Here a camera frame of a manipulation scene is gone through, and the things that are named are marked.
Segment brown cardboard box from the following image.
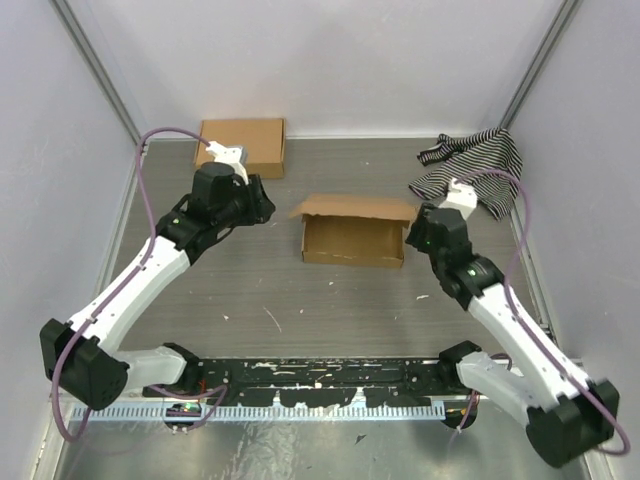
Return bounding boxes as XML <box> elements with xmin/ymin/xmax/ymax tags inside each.
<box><xmin>289</xmin><ymin>193</ymin><xmax>417</xmax><ymax>269</ymax></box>
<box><xmin>194</xmin><ymin>118</ymin><xmax>286</xmax><ymax>179</ymax></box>

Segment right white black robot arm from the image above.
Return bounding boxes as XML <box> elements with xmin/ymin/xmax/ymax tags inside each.
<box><xmin>406</xmin><ymin>203</ymin><xmax>620</xmax><ymax>468</ymax></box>

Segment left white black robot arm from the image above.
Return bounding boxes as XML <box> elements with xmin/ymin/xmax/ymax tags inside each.
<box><xmin>40</xmin><ymin>162</ymin><xmax>275</xmax><ymax>411</ymax></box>

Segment closed brown cardboard box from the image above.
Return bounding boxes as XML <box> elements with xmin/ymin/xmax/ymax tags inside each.
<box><xmin>194</xmin><ymin>118</ymin><xmax>286</xmax><ymax>179</ymax></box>

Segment black white striped cloth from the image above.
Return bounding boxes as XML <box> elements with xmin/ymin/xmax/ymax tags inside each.
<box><xmin>408</xmin><ymin>128</ymin><xmax>523</xmax><ymax>221</ymax></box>

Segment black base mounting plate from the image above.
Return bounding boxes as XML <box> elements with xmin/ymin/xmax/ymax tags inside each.
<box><xmin>141</xmin><ymin>357</ymin><xmax>481</xmax><ymax>409</ymax></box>

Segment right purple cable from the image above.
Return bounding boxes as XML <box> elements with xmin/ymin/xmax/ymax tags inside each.
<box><xmin>447</xmin><ymin>168</ymin><xmax>632</xmax><ymax>456</ymax></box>

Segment purple cable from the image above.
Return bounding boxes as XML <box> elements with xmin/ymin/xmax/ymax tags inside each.
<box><xmin>51</xmin><ymin>127</ymin><xmax>231</xmax><ymax>442</ymax></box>
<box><xmin>447</xmin><ymin>168</ymin><xmax>632</xmax><ymax>456</ymax></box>

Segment aluminium front rail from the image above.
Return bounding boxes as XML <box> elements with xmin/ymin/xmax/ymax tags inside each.
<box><xmin>47</xmin><ymin>359</ymin><xmax>595</xmax><ymax>401</ymax></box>

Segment white slotted cable duct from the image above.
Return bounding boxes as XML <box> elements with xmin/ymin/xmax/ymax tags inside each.
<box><xmin>90</xmin><ymin>400</ymin><xmax>446</xmax><ymax>422</ymax></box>

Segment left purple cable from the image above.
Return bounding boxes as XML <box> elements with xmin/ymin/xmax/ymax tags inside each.
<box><xmin>51</xmin><ymin>127</ymin><xmax>231</xmax><ymax>442</ymax></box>

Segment left aluminium corner post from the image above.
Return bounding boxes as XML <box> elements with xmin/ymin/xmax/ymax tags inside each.
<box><xmin>49</xmin><ymin>0</ymin><xmax>141</xmax><ymax>143</ymax></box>

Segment aluminium corner post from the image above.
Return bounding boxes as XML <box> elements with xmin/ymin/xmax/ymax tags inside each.
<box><xmin>499</xmin><ymin>0</ymin><xmax>583</xmax><ymax>130</ymax></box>
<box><xmin>49</xmin><ymin>0</ymin><xmax>141</xmax><ymax>143</ymax></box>

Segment right aluminium corner post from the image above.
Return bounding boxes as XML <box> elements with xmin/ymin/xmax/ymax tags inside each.
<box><xmin>499</xmin><ymin>0</ymin><xmax>583</xmax><ymax>130</ymax></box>

